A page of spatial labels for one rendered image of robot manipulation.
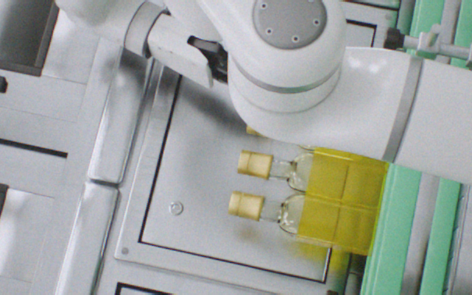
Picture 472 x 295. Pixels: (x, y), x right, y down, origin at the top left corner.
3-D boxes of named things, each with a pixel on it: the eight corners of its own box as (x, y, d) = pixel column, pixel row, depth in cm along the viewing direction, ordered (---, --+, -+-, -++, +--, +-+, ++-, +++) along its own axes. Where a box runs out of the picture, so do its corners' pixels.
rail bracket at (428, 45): (468, 74, 133) (376, 56, 134) (497, 28, 117) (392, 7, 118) (464, 95, 133) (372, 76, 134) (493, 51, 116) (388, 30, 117)
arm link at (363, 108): (409, 87, 93) (245, 44, 94) (436, 23, 80) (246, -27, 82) (385, 182, 90) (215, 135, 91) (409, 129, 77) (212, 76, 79)
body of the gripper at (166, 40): (141, 64, 145) (209, 97, 143) (132, 40, 135) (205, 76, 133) (165, 21, 146) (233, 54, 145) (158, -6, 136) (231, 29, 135)
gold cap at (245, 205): (262, 211, 136) (231, 204, 137) (265, 190, 134) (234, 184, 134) (257, 227, 133) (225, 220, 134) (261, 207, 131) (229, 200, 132)
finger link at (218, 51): (176, 44, 138) (207, 65, 140) (199, 40, 131) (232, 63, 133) (180, 37, 138) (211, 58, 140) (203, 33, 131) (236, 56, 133)
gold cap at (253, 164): (273, 157, 137) (243, 151, 137) (273, 153, 133) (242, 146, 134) (267, 182, 136) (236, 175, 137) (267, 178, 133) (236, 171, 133)
